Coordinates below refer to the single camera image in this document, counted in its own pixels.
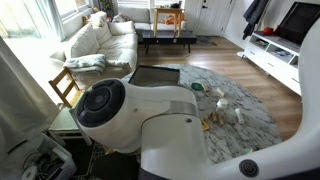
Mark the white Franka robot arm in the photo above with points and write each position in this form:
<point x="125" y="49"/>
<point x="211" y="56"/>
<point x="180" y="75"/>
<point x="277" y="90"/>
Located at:
<point x="166" y="133"/>

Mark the grey storage bin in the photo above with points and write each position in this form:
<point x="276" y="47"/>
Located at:
<point x="50" y="163"/>

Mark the dark blue cardboard box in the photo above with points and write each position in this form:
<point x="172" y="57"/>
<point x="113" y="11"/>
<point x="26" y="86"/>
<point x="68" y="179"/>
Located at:
<point x="155" y="75"/>

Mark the small wooden block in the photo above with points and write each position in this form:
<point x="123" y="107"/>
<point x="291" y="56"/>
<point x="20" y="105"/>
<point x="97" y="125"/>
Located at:
<point x="205" y="88"/>

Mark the black coffee table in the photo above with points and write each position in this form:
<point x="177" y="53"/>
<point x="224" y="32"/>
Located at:
<point x="168" y="36"/>

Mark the long wooden block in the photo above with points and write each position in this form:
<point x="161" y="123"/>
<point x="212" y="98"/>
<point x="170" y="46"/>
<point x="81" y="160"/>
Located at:
<point x="213" y="117"/>
<point x="220" y="120"/>

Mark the large wooden block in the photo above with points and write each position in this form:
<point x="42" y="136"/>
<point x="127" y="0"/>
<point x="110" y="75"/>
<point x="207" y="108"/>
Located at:
<point x="220" y="92"/>

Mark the dark doormat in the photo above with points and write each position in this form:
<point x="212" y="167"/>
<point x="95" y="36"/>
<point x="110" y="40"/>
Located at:
<point x="206" y="40"/>

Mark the white two-seat sofa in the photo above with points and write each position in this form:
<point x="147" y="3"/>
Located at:
<point x="136" y="15"/>

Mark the grey white blanket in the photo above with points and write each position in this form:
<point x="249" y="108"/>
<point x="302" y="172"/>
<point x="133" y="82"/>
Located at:
<point x="85" y="63"/>

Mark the wooden stool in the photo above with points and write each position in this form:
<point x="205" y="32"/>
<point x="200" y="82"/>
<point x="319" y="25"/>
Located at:
<point x="168" y="10"/>

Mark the patterned cushion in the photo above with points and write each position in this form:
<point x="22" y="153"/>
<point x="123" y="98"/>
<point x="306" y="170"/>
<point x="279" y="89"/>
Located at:
<point x="120" y="18"/>

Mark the white door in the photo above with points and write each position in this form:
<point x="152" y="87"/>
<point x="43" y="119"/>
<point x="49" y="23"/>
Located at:
<point x="213" y="16"/>

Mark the floral cushion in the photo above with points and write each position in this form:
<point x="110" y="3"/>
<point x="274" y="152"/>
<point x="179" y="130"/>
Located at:
<point x="96" y="19"/>

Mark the wooden chair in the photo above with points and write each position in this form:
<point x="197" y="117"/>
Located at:
<point x="63" y="85"/>

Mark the patterned rug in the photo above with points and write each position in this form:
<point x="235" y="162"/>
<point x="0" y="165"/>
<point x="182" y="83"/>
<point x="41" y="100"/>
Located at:
<point x="96" y="165"/>

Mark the black plant stand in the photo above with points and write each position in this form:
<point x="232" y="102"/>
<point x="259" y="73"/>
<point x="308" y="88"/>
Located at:
<point x="106" y="6"/>

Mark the white chair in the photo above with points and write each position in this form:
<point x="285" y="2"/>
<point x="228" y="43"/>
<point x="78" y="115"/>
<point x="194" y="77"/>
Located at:
<point x="63" y="125"/>

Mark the white TV console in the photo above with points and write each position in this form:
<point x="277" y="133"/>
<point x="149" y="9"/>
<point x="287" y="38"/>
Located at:
<point x="273" y="56"/>

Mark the dark hanging jacket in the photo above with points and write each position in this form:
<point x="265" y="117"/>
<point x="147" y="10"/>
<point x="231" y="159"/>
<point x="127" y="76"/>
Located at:
<point x="253" y="16"/>

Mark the red item on console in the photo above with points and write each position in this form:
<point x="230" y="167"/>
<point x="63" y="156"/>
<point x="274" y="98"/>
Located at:
<point x="267" y="31"/>

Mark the grey curtain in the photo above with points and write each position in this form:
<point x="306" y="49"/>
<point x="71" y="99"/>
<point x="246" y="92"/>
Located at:
<point x="23" y="100"/>

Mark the black television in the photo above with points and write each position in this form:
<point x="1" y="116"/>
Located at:
<point x="296" y="21"/>

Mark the toilet paper roll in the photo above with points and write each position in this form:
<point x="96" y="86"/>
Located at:
<point x="29" y="173"/>

